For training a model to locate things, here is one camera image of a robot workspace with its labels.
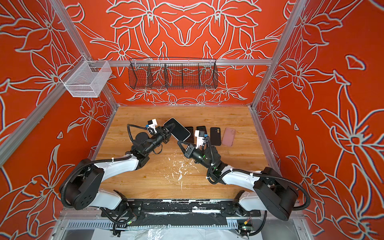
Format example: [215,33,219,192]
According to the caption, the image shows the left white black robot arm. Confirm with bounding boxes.
[60,124,176,210]

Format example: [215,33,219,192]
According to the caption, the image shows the black wire basket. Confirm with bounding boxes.
[128,58,219,90]

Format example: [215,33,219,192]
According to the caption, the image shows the aluminium frame rails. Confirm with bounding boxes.
[1,1,297,240]

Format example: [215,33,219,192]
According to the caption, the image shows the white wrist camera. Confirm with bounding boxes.
[146,119,158,135]
[195,130,208,149]

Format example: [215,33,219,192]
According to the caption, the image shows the clear plastic bin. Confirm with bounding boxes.
[60,61,112,98]

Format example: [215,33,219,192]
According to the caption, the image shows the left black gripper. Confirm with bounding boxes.
[144,123,174,156]

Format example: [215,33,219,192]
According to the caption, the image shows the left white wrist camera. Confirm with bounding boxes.
[146,119,158,135]

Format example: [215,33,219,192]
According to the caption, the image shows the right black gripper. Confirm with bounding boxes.
[177,141,214,172]

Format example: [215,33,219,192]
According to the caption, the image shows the dark phone case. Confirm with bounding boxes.
[210,127,222,146]

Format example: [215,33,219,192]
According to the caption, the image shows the small green circuit board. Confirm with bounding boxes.
[238,220,254,235]

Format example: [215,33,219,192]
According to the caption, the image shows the phone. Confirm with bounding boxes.
[185,127,195,144]
[196,126,207,135]
[164,118,190,141]

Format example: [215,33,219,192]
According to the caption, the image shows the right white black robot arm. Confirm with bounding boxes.
[178,141,311,221]

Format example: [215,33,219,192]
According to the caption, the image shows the pink phone case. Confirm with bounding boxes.
[222,128,236,147]

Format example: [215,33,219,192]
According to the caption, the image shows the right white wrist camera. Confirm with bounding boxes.
[195,130,208,149]

